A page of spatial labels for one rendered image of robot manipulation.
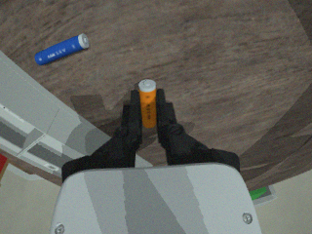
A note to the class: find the orange aa battery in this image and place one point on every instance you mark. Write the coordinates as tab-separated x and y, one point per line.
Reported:
147	95

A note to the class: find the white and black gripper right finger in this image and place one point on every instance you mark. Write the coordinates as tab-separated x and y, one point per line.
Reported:
184	148

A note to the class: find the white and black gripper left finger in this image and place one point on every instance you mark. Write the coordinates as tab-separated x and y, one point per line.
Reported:
120	150

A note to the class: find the white three-compartment bin rack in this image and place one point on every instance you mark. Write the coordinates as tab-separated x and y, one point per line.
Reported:
64	135

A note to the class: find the blue aaa battery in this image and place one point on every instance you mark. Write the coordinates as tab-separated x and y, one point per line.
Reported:
62	49

